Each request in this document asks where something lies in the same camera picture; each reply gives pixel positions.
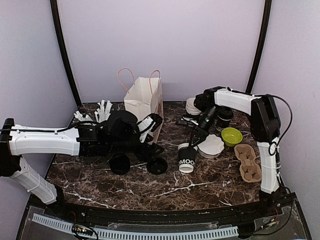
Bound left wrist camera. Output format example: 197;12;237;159
137;113;163;143

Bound black frame post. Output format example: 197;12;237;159
50;0;82;108
245;0;272;94

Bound right black frame post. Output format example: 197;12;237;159
245;0;272;94

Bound white scalloped dish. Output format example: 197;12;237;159
198;134;225;159

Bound brown cardboard cup carrier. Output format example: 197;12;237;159
234;144;262;183

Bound white paper gift bag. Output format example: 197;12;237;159
117;69;165;145

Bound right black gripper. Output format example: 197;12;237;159
188;105;221;149

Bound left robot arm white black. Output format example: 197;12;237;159
0;110;164;218

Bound green bowl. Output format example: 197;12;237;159
221;127;243;147

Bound stack of black cup lids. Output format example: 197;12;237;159
109;154;131;175

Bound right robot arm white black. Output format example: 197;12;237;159
189;86;284;194

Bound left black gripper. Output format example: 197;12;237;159
107;133;165;163

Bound black paper coffee cup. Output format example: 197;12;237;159
177;143;198;174
216;106;234;132

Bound left black frame post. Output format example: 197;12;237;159
50;0;82;108

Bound bundle of wrapped white straws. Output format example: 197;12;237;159
73;99;113;123

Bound stack of paper coffee cups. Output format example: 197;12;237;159
185;97;202;116

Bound black cup lid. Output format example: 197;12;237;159
147;157;168;175

